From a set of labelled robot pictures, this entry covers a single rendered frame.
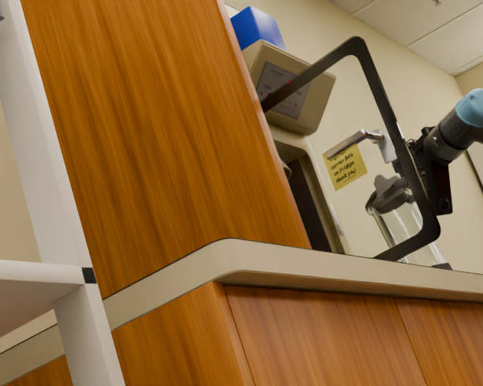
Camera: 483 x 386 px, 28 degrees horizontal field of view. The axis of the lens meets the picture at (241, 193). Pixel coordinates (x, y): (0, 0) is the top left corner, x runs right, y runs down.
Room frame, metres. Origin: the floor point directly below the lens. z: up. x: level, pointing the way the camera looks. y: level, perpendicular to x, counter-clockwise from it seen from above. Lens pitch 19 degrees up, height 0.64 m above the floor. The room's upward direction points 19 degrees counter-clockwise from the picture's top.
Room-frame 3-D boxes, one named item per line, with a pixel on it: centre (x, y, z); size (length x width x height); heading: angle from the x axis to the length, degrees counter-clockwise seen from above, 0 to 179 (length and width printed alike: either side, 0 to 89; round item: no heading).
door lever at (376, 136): (1.57, -0.21, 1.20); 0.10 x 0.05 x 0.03; 52
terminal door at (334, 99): (1.64, -0.17, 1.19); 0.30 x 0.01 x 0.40; 52
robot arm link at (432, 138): (1.80, -0.42, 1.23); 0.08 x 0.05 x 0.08; 122
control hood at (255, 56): (1.85, -0.16, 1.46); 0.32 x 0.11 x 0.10; 152
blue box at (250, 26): (1.77, -0.12, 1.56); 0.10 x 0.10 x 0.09; 62
